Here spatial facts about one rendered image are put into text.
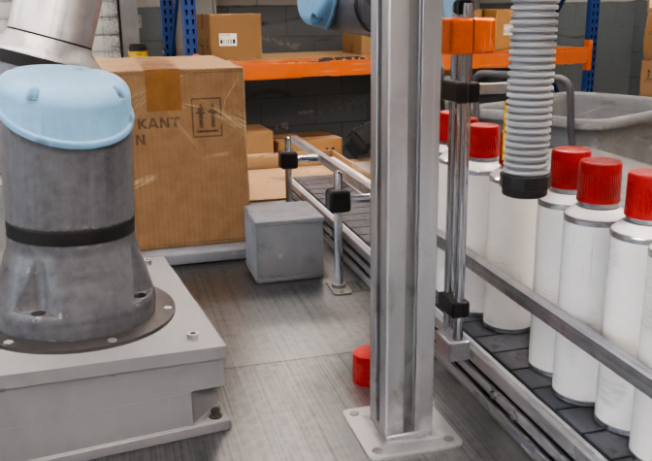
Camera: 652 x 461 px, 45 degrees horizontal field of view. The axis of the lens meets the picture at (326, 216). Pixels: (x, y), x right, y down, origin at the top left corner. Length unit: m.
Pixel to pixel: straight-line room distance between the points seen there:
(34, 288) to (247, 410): 0.23
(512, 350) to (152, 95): 0.65
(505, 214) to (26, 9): 0.51
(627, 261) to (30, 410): 0.49
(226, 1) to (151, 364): 4.63
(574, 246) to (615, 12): 6.23
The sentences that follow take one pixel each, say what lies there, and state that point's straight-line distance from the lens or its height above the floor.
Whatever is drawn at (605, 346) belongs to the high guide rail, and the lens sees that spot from 0.62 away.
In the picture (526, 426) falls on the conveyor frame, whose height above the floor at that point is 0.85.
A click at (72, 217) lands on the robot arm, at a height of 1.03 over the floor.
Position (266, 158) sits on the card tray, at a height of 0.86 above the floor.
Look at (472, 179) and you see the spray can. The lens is 0.82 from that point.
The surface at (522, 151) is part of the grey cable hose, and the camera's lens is 0.55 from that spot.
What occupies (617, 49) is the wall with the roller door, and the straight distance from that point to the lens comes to 6.91.
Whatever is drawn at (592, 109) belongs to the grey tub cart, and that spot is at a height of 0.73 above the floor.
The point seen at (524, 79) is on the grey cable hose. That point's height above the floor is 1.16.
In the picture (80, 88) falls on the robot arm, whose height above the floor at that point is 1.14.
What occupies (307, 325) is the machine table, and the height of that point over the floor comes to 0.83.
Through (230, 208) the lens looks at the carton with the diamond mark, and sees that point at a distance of 1.22.
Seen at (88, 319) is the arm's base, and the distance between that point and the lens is 0.73.
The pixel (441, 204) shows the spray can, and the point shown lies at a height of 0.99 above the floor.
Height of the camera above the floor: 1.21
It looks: 15 degrees down
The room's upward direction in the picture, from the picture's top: 1 degrees counter-clockwise
